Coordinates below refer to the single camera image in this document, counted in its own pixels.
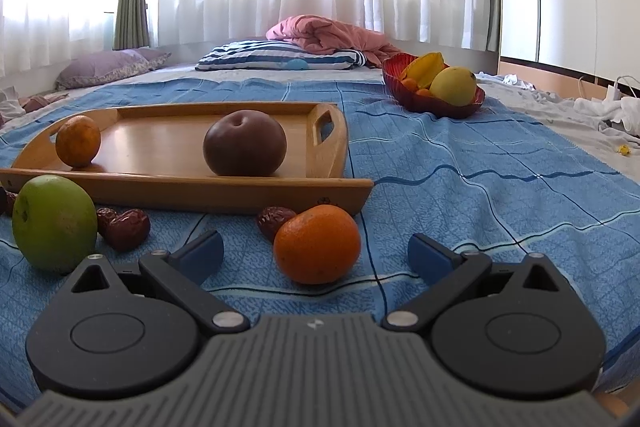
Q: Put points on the small kumquat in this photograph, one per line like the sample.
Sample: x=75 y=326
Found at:
x=408 y=83
x=423 y=93

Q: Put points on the wooden tray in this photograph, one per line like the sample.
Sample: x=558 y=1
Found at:
x=160 y=142

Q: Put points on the green apple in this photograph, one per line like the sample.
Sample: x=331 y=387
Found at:
x=52 y=222

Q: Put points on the yellow mango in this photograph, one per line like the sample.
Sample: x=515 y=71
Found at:
x=452 y=86

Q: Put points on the pink clothes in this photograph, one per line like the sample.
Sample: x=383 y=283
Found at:
x=37 y=103

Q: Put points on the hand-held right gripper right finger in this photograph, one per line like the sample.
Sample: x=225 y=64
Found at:
x=430 y=257

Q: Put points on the mottled greenish orange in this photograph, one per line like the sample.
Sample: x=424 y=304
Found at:
x=77 y=141

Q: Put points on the yellow starfruit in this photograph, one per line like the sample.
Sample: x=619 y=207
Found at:
x=425 y=67

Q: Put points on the purple floral pillow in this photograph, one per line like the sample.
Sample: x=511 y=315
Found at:
x=105 y=64

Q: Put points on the pink quilt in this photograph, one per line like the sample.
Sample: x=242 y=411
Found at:
x=325 y=32

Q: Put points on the bright orange mandarin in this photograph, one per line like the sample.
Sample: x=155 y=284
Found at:
x=316 y=243

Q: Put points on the red glass bowl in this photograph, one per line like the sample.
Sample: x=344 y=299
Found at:
x=425 y=106

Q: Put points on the white crumpled cloth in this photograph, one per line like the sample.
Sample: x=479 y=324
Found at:
x=515 y=83

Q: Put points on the brown pear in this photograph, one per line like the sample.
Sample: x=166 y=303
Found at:
x=245 y=144

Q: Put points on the blue checked blanket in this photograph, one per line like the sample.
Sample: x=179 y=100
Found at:
x=475 y=207

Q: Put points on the blue striped pillow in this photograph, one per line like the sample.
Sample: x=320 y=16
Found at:
x=260 y=54

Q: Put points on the white clothes pile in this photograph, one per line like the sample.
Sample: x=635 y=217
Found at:
x=612 y=109

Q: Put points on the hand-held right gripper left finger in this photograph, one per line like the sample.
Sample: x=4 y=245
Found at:
x=202 y=253

